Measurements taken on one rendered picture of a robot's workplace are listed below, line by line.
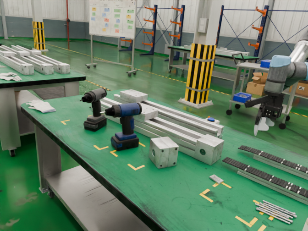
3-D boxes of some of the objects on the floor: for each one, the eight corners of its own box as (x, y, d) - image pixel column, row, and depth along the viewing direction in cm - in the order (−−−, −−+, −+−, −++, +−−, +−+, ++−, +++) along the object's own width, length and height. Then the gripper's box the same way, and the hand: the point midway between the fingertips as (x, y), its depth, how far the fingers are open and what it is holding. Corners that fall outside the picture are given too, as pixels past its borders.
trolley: (289, 121, 417) (306, 61, 382) (284, 130, 373) (304, 63, 338) (230, 106, 469) (240, 52, 434) (220, 113, 426) (231, 54, 391)
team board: (84, 68, 707) (83, -6, 640) (96, 66, 750) (95, -3, 682) (129, 77, 648) (132, -4, 580) (138, 74, 691) (142, -2, 623)
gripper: (280, 96, 100) (267, 142, 107) (289, 91, 110) (277, 134, 117) (259, 91, 105) (248, 135, 112) (269, 87, 115) (259, 128, 122)
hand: (257, 130), depth 116 cm, fingers open, 8 cm apart
